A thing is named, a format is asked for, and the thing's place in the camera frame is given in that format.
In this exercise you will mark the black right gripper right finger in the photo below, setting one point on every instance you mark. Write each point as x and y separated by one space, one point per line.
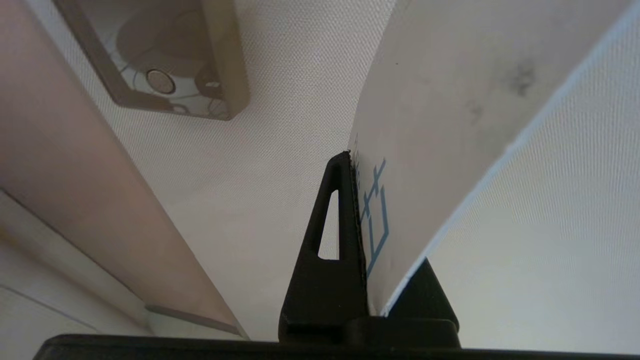
425 295

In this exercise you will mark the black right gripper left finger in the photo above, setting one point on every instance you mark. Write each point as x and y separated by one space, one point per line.
325 290

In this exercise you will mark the white and blue door hanger sign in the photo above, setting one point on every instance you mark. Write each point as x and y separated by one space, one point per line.
450 100

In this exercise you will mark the cream white door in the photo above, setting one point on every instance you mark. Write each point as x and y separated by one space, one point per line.
250 175

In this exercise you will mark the dark baseboard strip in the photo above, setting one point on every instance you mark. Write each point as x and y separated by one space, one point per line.
200 320

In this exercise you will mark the brown metal lock plate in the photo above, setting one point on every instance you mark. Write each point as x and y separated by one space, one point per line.
165 50

